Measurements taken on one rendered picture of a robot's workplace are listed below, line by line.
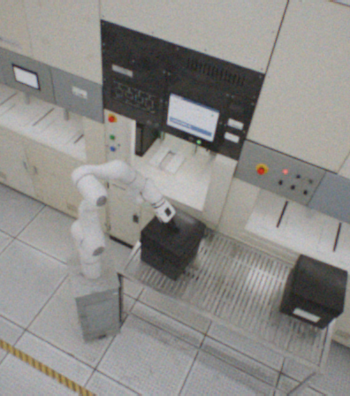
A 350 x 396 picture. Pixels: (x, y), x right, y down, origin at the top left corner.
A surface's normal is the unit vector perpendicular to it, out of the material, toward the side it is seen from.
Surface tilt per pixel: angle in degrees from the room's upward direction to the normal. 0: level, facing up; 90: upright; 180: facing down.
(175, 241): 0
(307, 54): 90
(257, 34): 89
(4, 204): 0
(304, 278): 0
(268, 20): 89
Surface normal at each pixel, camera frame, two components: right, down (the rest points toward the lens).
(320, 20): -0.44, 0.66
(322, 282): 0.10, -0.64
